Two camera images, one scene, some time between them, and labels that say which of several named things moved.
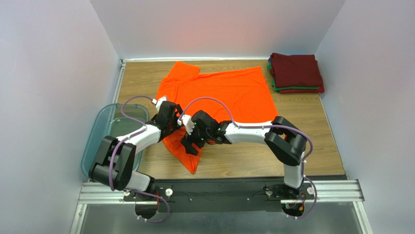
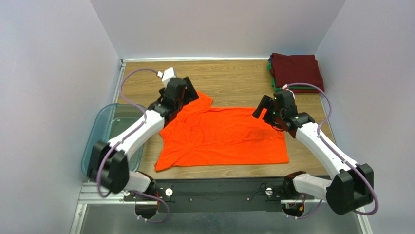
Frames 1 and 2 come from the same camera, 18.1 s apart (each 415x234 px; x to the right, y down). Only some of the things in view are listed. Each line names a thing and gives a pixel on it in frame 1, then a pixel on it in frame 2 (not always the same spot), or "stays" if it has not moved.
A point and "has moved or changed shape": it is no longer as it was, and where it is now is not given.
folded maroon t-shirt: x=297 y=70 stays
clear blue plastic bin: x=118 y=120 stays
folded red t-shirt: x=321 y=89 stays
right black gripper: x=192 y=142 → x=265 y=109
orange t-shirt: x=241 y=96 has moved or changed shape
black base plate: x=228 y=195 stays
